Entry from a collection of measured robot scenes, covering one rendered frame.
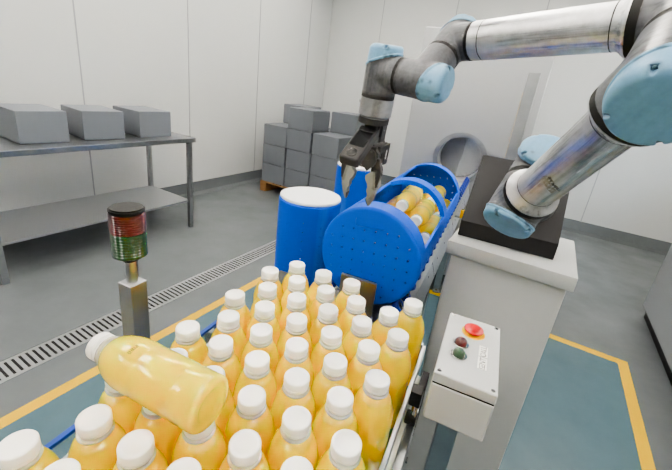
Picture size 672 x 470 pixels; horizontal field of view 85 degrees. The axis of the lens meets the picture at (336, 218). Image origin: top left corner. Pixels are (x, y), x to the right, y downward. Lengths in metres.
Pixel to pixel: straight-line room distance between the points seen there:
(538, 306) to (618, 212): 5.02
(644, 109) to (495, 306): 0.68
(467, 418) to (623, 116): 0.50
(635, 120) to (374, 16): 6.19
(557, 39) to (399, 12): 5.81
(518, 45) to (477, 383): 0.59
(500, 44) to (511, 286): 0.61
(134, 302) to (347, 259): 0.52
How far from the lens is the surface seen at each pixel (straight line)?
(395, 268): 0.99
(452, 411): 0.71
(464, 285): 1.13
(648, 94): 0.61
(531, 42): 0.80
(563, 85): 5.92
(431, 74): 0.78
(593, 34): 0.77
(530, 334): 1.16
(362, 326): 0.72
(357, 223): 0.98
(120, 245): 0.79
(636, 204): 6.10
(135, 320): 0.88
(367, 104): 0.85
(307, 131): 4.72
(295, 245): 1.62
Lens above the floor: 1.52
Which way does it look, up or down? 20 degrees down
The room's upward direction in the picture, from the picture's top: 7 degrees clockwise
